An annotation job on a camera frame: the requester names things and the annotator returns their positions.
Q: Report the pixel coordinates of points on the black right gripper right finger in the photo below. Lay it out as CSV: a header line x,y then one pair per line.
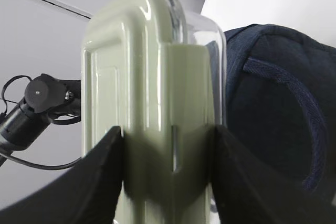
x,y
248,191

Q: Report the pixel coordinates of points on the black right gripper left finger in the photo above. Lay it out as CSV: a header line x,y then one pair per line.
x,y
87,193

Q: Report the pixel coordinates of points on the dark blue lunch bag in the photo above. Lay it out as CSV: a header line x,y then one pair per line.
x,y
280,96

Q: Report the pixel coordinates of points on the green lidded glass container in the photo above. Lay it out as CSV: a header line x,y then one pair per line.
x,y
158,73

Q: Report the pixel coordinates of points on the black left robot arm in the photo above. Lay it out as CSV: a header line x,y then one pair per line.
x,y
47,100

